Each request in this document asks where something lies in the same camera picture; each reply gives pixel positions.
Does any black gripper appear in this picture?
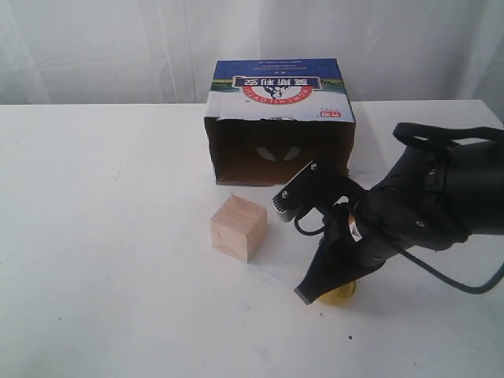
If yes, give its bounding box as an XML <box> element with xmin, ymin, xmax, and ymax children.
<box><xmin>295</xmin><ymin>147</ymin><xmax>469</xmax><ymax>305</ymax></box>

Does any yellow tennis ball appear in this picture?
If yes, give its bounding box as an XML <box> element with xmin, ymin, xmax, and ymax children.
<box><xmin>318</xmin><ymin>281</ymin><xmax>357</xmax><ymax>306</ymax></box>

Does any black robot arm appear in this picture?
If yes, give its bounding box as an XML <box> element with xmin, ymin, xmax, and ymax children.
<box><xmin>295</xmin><ymin>142</ymin><xmax>503</xmax><ymax>304</ymax></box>

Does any wooden cube block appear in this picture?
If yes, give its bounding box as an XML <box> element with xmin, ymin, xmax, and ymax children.
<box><xmin>210</xmin><ymin>195</ymin><xmax>268</xmax><ymax>263</ymax></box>

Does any printed cardboard box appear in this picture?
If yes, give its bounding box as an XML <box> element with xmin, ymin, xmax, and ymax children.
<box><xmin>203</xmin><ymin>58</ymin><xmax>356</xmax><ymax>186</ymax></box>

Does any white backdrop curtain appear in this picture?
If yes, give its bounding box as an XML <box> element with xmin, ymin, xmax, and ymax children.
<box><xmin>1</xmin><ymin>1</ymin><xmax>503</xmax><ymax>104</ymax></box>

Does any black cable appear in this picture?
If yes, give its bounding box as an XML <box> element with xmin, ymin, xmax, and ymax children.
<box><xmin>294</xmin><ymin>204</ymin><xmax>504</xmax><ymax>295</ymax></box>

